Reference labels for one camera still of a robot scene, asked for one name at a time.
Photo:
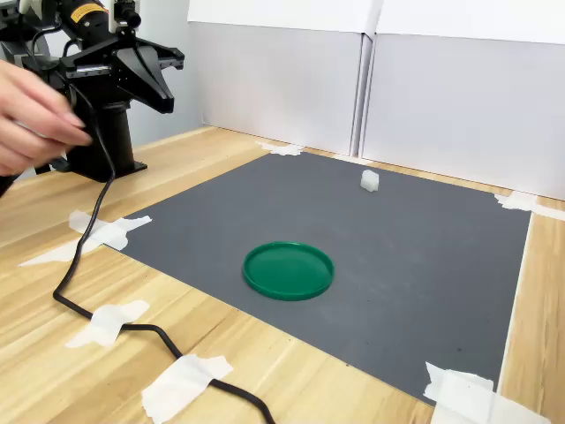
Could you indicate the small white plastic terminal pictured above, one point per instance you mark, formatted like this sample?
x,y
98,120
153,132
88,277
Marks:
x,y
370,181

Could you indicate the round green lid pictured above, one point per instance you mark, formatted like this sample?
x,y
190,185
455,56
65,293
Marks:
x,y
287,269

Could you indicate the person's hand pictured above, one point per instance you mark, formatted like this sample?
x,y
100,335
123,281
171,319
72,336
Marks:
x,y
26,115

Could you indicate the white partition panel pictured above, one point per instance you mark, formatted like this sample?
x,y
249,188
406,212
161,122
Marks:
x,y
287,88
463,110

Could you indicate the white tape piece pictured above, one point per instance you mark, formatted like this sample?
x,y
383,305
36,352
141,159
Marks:
x,y
57,254
282,149
181,384
108,322
463,397
110,229
351,159
516,201

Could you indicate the dark grey mat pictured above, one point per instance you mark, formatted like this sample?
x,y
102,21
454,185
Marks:
x,y
353,265

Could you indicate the white gripper camera box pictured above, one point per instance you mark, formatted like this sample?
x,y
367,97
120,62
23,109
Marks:
x,y
125,17

